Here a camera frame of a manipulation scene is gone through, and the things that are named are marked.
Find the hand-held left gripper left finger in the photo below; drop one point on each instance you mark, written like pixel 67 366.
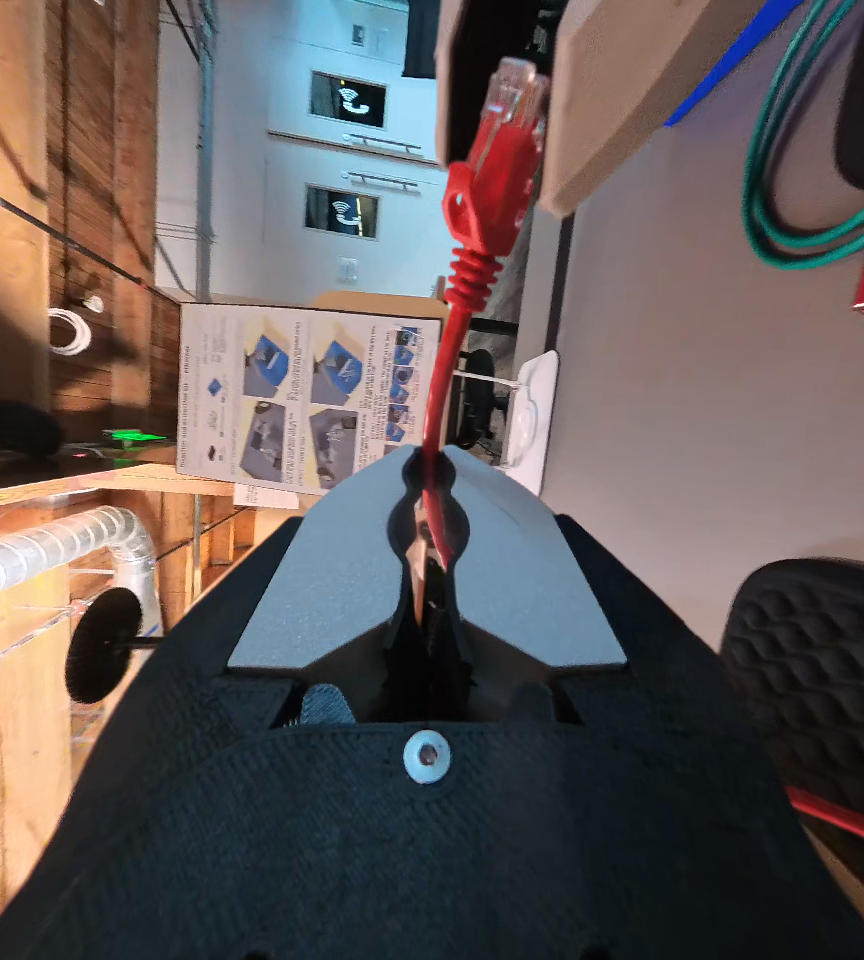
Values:
pixel 327 585

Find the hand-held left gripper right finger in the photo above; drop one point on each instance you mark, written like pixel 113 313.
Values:
pixel 529 585

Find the white poster stand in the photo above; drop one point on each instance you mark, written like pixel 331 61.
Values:
pixel 537 420

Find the instruction poster board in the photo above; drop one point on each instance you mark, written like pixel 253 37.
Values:
pixel 289 390

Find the black office chair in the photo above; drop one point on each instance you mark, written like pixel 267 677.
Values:
pixel 477 390

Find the black round brush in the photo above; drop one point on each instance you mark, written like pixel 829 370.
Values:
pixel 101 645

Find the green lit sign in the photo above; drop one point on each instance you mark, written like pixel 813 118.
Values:
pixel 131 437

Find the black textured pad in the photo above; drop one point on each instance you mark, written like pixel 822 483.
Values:
pixel 829 675

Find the silver flexible duct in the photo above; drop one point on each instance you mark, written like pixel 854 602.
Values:
pixel 41 547

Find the black wall sign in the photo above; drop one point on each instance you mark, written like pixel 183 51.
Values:
pixel 348 99
pixel 342 212

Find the metal wall rail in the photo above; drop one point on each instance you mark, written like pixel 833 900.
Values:
pixel 383 180
pixel 383 142

